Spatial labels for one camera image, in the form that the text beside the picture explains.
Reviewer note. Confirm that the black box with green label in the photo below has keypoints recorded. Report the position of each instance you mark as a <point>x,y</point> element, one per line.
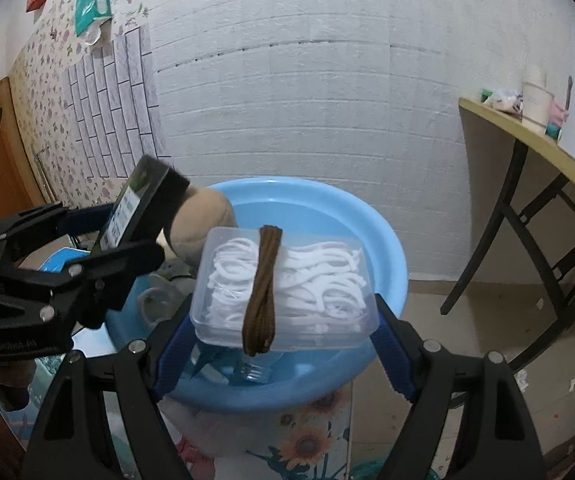
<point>147,200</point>

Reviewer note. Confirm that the white paper scrap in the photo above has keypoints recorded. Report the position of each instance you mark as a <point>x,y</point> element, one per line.
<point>522,381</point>

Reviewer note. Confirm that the blue plastic basin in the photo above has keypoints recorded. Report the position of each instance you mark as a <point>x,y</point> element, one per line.
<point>317,210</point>

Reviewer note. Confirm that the green plastic bag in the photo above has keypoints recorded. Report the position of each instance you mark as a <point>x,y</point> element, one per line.
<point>92,2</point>

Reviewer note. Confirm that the clear box of floss picks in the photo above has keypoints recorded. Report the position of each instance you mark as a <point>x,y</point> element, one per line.
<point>317,280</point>

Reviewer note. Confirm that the brown plush toy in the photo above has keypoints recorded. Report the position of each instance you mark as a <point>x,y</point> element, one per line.
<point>202,220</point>

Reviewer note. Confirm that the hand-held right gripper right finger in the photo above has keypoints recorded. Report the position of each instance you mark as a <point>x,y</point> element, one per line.
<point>392,360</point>

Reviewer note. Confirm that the blue plastic lid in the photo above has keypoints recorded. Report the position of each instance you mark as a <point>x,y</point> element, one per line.
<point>62,259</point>

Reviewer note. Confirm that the white crumpled plastic bag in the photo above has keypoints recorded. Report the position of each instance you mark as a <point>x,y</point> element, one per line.
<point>505,100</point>

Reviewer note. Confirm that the person's left hand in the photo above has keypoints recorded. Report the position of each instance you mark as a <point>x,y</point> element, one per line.
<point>12,377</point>

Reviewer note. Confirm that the floral printed blanket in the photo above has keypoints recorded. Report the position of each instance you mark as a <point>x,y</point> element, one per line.
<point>307,440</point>

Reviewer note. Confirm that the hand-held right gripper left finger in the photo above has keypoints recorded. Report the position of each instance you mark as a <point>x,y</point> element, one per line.
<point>172,360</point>

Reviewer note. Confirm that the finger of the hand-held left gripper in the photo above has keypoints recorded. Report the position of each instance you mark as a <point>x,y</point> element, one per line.
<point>127,257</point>
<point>87,221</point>

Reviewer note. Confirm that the pink item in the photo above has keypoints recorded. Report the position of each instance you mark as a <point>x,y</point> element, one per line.
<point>560,112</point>

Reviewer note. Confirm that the small green item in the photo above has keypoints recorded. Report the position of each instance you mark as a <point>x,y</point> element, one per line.
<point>486,95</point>

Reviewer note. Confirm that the dark upright utensil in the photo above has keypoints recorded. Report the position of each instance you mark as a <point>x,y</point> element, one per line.
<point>568,92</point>

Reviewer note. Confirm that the folding table with black legs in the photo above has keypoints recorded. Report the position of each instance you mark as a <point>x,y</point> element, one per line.
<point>517,132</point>

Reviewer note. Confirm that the teal cup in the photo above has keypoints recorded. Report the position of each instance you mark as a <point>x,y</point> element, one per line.
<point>554,132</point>

